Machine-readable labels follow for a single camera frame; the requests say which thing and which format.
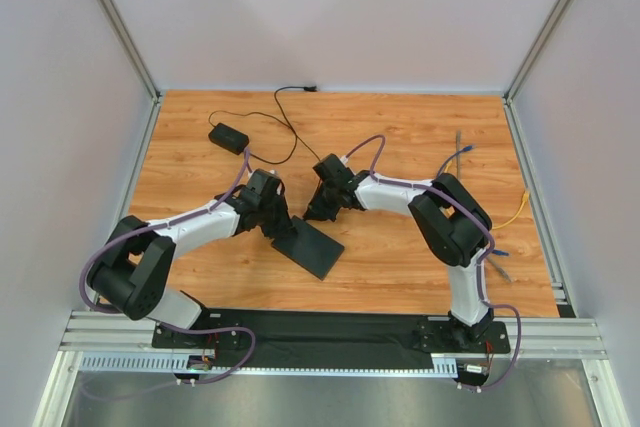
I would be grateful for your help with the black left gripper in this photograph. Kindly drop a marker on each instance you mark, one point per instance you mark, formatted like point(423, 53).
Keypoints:
point(279, 226)

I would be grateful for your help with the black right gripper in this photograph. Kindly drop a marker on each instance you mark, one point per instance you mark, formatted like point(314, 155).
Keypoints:
point(322, 202)

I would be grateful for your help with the black network switch box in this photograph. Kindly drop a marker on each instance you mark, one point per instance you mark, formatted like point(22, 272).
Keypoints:
point(309, 248)

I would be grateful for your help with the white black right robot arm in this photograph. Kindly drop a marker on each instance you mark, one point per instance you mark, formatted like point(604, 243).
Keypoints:
point(456, 229)

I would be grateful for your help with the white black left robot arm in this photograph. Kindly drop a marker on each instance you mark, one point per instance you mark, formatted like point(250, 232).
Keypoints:
point(131, 271)

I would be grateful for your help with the black power adapter brick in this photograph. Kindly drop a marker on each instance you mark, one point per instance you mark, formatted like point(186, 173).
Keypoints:
point(228, 138)

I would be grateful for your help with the black base plate strip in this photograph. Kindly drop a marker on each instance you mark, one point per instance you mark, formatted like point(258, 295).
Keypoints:
point(316, 340)

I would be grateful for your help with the right aluminium frame post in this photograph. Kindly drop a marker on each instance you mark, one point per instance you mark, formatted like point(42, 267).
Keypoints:
point(542, 39)

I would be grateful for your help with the aluminium frame post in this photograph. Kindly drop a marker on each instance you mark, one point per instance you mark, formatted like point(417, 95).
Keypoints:
point(542, 39)
point(118, 25)

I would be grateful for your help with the aluminium front rail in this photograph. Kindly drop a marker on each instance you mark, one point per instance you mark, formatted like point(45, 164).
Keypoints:
point(542, 338)

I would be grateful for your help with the left aluminium frame post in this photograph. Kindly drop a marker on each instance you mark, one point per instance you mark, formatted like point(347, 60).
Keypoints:
point(118, 25)

